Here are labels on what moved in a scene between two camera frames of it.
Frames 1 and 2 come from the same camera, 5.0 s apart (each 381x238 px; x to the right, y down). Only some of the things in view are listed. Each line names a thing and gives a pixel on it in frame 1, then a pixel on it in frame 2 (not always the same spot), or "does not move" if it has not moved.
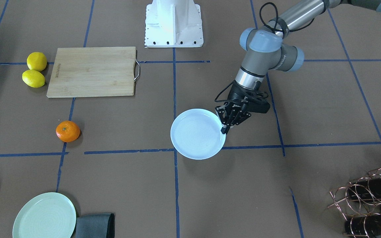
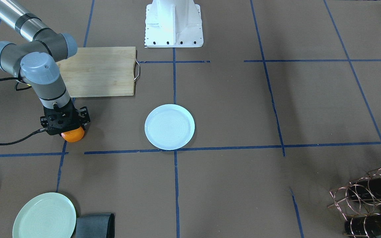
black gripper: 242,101 → 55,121
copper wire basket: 372,204 does not move
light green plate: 47,215 does not move
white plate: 196,134 → 169,127
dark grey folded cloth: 101,225 does not move
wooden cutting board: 94,71 does not move
